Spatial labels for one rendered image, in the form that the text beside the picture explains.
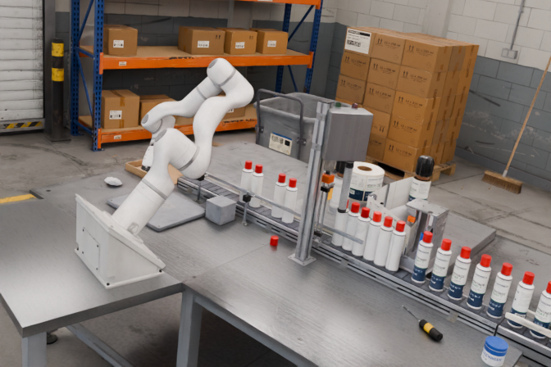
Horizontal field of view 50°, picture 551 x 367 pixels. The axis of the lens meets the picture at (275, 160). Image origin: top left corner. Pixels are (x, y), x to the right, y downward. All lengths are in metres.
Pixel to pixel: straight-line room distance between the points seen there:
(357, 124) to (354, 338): 0.77
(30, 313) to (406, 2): 6.50
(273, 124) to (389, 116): 1.52
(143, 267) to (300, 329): 0.61
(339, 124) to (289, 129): 2.68
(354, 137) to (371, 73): 3.90
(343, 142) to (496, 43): 4.98
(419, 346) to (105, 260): 1.10
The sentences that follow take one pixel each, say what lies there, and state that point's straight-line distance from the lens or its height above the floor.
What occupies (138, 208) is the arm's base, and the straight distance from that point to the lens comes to 2.26.
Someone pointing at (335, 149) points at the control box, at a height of 1.33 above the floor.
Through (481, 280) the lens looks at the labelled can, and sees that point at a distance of 2.25.
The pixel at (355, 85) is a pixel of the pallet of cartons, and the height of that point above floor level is 0.82.
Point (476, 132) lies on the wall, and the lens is 7.24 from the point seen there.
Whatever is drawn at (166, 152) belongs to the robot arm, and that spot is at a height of 1.25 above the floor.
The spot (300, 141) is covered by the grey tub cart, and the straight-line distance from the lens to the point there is 4.81.
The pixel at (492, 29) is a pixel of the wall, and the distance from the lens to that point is 7.12.
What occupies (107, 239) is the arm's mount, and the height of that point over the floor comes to 1.02.
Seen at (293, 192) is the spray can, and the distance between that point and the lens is 2.58.
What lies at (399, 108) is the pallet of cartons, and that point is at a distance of 5.96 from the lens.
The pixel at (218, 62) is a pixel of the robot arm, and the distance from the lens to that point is 2.44.
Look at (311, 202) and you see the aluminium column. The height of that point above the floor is 1.09.
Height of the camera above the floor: 1.99
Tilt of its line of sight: 19 degrees down
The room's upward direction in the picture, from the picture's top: 7 degrees clockwise
